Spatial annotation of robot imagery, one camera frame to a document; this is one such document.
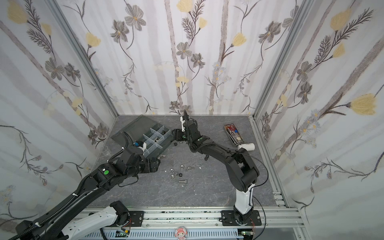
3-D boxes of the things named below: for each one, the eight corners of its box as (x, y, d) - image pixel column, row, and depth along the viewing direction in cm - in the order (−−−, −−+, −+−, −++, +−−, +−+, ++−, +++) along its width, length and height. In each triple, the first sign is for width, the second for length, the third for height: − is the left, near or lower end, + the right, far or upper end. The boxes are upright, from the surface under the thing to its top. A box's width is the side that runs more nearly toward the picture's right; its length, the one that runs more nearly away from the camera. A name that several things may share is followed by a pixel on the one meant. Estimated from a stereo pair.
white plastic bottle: (237, 150, 103) (239, 146, 99) (236, 147, 105) (238, 143, 101) (252, 151, 103) (255, 147, 99) (251, 147, 105) (254, 143, 101)
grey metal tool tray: (234, 146, 105) (235, 144, 103) (223, 126, 117) (223, 123, 115) (244, 143, 107) (245, 141, 105) (232, 123, 119) (233, 121, 117)
